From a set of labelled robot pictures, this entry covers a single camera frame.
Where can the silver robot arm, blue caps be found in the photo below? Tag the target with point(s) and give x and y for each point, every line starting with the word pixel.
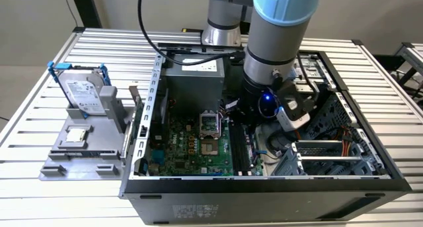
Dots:
pixel 274 51

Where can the black RAM slot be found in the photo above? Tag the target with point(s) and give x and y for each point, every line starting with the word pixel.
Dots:
pixel 248 150
pixel 236 150
pixel 244 150
pixel 240 150

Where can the green RAM stick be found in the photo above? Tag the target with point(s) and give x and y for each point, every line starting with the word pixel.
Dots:
pixel 84 154

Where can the grey power supply unit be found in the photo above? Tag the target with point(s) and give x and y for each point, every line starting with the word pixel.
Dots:
pixel 196 93

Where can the CPU socket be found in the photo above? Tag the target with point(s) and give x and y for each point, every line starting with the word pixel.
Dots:
pixel 210 149

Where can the silver drive bay cage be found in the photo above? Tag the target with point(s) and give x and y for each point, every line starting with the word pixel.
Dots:
pixel 314 66

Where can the green motherboard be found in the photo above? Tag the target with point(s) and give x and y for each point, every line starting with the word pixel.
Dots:
pixel 185 157

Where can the metal disk bay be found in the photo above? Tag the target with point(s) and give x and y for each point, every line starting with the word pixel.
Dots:
pixel 330 158

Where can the blue expansion slot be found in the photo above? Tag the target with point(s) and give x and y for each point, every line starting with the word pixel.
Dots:
pixel 198 174

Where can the black open PC case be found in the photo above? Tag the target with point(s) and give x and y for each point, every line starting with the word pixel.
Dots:
pixel 232 207

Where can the grey parts rack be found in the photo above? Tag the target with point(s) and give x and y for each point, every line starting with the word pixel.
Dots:
pixel 106 140

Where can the hard disk in blue carrier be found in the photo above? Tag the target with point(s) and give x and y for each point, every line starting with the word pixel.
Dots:
pixel 80 90

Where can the silver CPU chip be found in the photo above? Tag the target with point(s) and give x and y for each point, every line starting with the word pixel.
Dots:
pixel 77 135

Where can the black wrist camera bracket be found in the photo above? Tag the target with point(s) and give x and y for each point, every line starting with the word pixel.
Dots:
pixel 289 93

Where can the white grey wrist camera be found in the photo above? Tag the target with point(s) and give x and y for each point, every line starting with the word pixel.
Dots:
pixel 296 120

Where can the perforated metal cage wall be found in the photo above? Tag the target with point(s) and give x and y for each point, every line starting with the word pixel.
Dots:
pixel 330 113

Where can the graphics card with metal bracket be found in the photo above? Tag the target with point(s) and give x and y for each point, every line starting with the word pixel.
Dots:
pixel 140 108

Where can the metal frame side table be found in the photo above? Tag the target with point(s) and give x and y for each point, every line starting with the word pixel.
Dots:
pixel 410 63

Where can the black vertical post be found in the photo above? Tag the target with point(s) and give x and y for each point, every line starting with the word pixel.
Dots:
pixel 90 9

